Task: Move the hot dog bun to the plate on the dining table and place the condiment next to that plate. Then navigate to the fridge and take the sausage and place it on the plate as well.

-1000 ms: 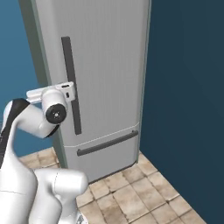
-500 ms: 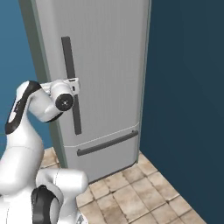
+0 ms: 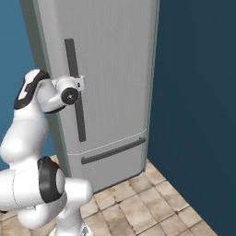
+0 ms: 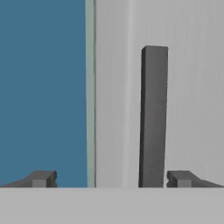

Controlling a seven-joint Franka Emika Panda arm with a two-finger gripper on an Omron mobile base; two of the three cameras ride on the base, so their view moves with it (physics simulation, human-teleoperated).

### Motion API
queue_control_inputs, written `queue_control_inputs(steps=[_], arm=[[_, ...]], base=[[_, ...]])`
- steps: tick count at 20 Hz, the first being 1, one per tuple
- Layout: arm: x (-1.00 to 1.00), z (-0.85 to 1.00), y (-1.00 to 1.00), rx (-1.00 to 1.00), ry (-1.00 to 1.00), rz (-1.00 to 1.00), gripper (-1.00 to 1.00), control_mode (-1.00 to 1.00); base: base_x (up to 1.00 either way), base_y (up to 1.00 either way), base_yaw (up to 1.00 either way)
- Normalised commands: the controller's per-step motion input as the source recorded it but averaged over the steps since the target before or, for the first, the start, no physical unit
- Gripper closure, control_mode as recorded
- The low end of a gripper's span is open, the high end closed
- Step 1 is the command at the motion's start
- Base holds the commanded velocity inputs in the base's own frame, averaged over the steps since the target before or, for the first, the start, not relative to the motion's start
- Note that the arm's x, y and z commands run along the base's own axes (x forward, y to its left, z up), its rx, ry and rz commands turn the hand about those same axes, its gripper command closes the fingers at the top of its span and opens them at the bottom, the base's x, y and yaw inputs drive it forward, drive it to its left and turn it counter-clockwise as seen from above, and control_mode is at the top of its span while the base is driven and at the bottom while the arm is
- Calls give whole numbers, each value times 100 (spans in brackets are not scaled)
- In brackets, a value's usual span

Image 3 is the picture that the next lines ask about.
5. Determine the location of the grey fridge casing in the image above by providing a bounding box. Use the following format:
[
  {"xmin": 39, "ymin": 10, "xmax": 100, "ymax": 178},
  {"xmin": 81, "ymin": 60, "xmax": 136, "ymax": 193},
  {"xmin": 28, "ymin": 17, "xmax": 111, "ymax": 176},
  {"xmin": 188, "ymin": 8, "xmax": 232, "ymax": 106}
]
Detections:
[{"xmin": 18, "ymin": 0, "xmax": 161, "ymax": 195}]

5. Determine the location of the dark vertical fridge door handle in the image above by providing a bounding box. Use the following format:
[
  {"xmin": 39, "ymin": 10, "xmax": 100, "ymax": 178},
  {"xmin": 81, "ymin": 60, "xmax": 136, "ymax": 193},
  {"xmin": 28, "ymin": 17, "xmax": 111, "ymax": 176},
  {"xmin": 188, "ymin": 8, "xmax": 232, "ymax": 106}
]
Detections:
[{"xmin": 64, "ymin": 38, "xmax": 88, "ymax": 143}]

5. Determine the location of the grey fridge door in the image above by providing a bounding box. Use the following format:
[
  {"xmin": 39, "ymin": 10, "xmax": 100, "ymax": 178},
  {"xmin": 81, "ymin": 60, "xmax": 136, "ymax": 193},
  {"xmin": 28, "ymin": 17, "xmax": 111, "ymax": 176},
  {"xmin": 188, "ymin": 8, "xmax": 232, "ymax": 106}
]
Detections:
[{"xmin": 36, "ymin": 0, "xmax": 159, "ymax": 155}]

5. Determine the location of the grey fridge freezer drawer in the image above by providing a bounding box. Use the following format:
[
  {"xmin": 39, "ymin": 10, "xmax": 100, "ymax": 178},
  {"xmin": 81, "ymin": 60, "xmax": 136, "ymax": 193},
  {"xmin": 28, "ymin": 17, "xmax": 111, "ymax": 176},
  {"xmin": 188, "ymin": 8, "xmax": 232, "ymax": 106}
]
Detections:
[{"xmin": 66, "ymin": 132, "xmax": 148, "ymax": 194}]

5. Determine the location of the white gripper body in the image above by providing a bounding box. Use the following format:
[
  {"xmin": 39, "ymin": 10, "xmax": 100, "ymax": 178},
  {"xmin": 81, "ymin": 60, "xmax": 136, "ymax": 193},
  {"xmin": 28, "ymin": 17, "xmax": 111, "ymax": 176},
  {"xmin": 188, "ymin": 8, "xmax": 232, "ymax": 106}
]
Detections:
[{"xmin": 77, "ymin": 75, "xmax": 86, "ymax": 92}]

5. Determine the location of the dark horizontal freezer drawer handle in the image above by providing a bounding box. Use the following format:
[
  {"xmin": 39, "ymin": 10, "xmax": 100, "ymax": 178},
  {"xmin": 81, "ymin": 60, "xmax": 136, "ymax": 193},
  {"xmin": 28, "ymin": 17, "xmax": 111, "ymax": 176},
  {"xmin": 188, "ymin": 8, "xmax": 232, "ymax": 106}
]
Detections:
[{"xmin": 80, "ymin": 136, "xmax": 147, "ymax": 166}]

